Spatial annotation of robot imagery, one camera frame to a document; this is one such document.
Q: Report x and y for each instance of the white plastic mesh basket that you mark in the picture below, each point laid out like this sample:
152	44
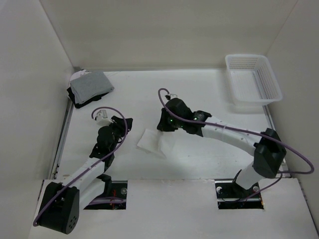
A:
252	81

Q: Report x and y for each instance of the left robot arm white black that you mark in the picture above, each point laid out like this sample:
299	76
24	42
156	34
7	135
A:
62	201

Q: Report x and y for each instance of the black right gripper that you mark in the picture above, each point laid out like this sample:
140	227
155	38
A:
163	125

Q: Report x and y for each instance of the metal table edge rail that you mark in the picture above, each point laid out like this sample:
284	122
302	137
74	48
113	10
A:
55	162

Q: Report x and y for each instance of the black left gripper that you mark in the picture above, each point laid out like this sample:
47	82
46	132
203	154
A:
120	125

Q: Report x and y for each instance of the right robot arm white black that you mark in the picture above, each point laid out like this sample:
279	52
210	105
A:
265	147

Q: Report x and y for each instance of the white tank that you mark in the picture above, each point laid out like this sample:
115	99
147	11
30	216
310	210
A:
78	74
158	144

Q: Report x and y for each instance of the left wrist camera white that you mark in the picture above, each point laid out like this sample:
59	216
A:
102	119

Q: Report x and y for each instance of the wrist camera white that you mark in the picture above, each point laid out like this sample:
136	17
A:
170	96
102	119

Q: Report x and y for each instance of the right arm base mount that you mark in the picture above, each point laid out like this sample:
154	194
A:
230	196

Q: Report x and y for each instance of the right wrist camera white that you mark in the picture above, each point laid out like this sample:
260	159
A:
170	96

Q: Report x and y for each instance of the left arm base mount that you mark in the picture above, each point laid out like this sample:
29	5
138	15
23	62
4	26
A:
114	196

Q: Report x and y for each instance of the folded grey tank top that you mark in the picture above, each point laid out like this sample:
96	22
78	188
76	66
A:
90	85

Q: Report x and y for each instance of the folded black tank top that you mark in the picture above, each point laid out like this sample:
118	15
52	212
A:
78	105

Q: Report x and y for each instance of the folded white tank top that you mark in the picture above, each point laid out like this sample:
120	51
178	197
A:
78	74

